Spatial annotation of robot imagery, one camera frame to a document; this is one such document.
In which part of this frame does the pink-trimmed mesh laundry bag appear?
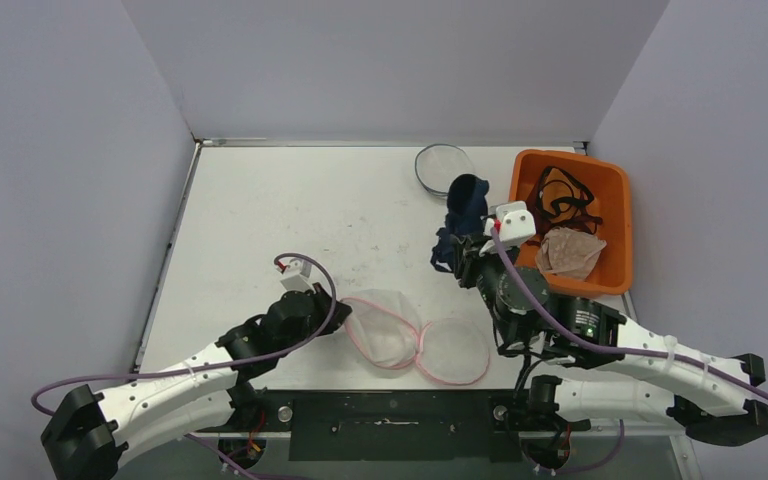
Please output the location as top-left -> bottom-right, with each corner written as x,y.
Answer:
341,289 -> 491,386

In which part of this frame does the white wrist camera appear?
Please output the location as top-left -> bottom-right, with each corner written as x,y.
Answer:
277,258 -> 313,292
479,200 -> 537,256

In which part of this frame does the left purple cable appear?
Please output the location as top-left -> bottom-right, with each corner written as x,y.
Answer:
30,252 -> 339,417

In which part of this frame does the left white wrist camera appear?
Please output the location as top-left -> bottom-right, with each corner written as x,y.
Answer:
277,258 -> 313,292

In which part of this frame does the red bra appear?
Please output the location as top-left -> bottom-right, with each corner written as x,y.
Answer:
526,214 -> 603,246

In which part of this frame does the blue-trimmed mesh laundry bag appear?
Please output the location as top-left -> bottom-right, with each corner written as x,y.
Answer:
414,143 -> 475,198

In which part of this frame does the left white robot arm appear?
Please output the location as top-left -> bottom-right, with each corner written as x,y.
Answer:
41,284 -> 352,479

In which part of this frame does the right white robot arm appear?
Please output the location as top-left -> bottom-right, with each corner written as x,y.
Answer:
449,234 -> 768,447

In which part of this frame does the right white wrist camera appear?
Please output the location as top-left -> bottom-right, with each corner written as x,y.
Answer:
479,200 -> 537,256

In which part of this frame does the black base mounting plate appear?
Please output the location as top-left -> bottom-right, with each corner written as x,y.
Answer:
214,389 -> 591,463

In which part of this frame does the navy blue bra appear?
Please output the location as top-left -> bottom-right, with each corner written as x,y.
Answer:
430,174 -> 490,273

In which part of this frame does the orange and black bra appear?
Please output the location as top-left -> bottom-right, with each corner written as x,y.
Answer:
533,166 -> 595,219

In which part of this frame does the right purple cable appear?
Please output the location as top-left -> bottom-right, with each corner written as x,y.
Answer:
489,225 -> 768,436

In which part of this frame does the beige lace bra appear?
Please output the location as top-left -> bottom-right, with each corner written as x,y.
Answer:
535,227 -> 607,281

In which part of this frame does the purple cable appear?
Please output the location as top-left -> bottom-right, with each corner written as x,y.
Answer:
30,252 -> 339,417
489,225 -> 768,436

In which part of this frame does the orange plastic bin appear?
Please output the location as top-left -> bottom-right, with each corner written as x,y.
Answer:
509,150 -> 633,298

